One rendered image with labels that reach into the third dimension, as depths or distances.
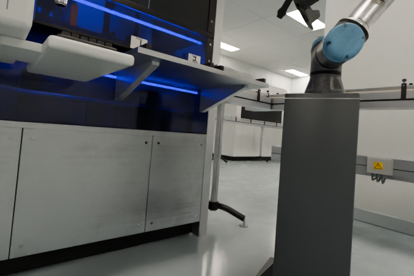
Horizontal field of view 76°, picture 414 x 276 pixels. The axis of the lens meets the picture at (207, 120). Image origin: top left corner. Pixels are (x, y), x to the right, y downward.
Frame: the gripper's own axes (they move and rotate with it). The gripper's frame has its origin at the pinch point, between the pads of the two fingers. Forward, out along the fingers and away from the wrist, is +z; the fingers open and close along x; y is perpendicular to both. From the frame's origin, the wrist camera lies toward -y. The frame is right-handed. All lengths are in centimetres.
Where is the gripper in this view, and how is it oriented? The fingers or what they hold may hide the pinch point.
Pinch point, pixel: (310, 27)
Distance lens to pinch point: 123.1
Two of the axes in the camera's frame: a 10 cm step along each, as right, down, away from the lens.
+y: 7.8, -3.3, -5.4
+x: 2.9, -5.7, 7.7
